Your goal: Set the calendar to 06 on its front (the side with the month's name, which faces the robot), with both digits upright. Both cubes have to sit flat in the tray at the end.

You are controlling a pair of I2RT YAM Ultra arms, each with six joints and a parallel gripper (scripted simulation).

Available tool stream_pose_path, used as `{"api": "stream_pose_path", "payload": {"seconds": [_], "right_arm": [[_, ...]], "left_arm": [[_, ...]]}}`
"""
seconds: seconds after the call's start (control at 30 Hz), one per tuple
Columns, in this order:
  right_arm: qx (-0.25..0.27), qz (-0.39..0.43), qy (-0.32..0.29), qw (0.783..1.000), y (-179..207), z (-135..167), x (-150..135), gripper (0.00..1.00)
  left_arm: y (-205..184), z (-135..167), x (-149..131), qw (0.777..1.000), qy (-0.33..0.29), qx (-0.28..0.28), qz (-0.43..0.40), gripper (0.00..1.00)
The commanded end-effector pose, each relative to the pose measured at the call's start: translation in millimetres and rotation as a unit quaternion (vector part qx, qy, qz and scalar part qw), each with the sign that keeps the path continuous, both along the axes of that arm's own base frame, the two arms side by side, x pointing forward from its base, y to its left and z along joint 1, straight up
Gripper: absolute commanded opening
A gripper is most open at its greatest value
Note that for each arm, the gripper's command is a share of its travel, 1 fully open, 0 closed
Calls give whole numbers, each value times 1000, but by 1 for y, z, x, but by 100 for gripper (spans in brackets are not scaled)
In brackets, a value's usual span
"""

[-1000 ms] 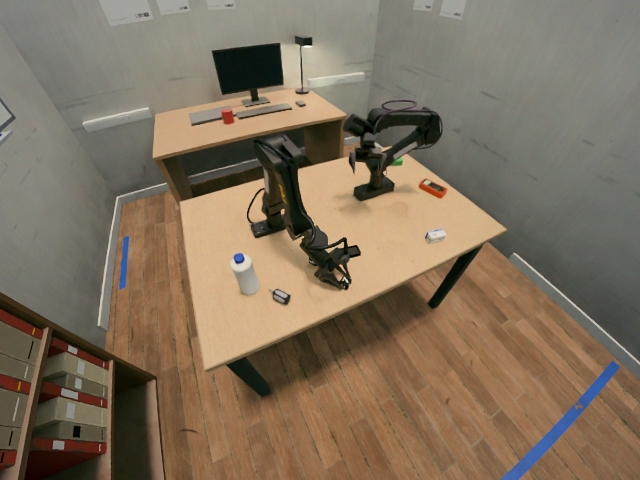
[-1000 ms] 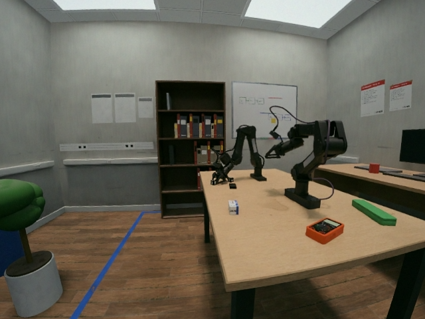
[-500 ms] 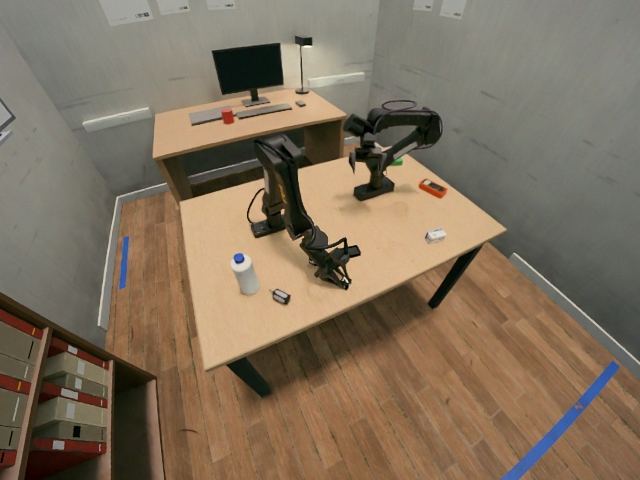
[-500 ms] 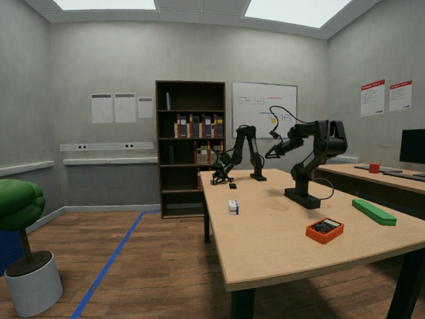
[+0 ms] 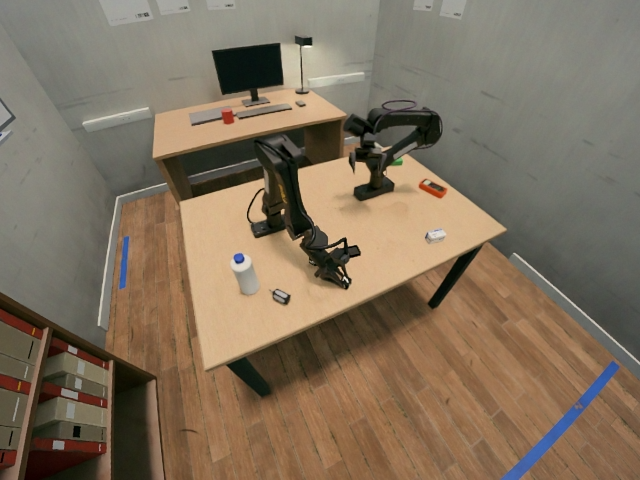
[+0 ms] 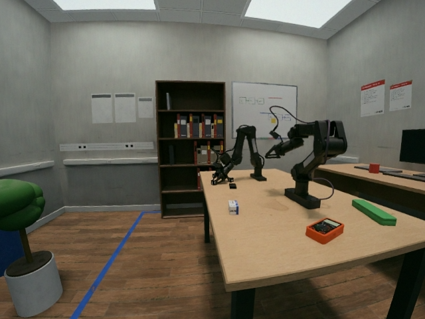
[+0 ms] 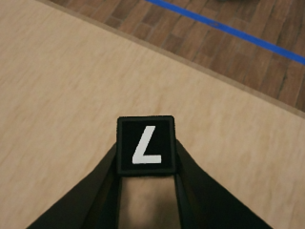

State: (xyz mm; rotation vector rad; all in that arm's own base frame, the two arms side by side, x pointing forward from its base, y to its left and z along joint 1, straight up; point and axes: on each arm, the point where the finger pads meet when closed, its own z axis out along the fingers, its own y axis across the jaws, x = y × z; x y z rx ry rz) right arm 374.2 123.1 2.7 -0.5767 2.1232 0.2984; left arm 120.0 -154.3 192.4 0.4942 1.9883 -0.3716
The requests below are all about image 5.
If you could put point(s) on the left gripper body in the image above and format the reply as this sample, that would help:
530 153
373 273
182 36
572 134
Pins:
369 150

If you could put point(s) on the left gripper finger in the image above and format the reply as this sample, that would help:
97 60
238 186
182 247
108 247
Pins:
380 165
351 161

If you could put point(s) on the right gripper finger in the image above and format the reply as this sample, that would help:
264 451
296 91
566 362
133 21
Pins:
337 270
333 275

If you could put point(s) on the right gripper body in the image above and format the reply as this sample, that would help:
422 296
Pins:
324 261

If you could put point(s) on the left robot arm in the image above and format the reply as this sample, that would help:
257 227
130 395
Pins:
357 126

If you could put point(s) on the small white and blue box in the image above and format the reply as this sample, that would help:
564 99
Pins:
435 236

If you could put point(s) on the white bottle with blue cap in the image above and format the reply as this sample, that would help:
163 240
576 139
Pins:
245 274

